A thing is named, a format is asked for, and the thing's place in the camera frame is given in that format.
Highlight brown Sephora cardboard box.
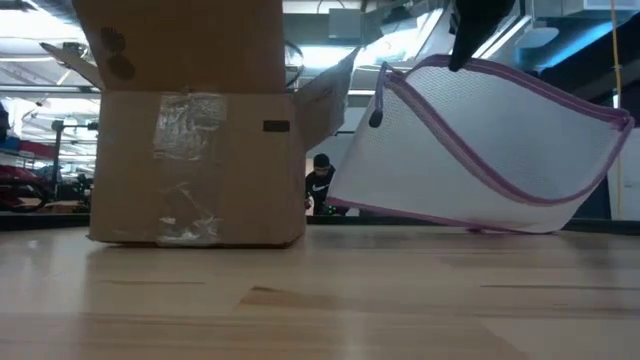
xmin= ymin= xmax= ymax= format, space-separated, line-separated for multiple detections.
xmin=38 ymin=0 xmax=362 ymax=249

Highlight long ceiling light bar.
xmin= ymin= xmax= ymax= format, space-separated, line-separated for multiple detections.
xmin=0 ymin=85 xmax=104 ymax=97

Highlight black table frame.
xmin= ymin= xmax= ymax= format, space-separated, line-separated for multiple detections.
xmin=0 ymin=213 xmax=640 ymax=236

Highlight purple-edged mesh zip pouch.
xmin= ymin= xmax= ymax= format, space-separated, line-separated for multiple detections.
xmin=325 ymin=53 xmax=637 ymax=236

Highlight white board panel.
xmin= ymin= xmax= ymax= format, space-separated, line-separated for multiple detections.
xmin=605 ymin=142 xmax=640 ymax=222

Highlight black gantry frame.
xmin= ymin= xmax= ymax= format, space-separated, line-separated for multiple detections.
xmin=50 ymin=119 xmax=101 ymax=215

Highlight person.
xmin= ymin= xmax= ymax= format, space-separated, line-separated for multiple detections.
xmin=304 ymin=152 xmax=352 ymax=218

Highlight red storage shelf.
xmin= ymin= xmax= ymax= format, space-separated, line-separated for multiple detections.
xmin=0 ymin=135 xmax=57 ymax=215

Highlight grey ceiling unit box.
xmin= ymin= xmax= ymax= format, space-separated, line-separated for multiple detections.
xmin=327 ymin=7 xmax=364 ymax=41

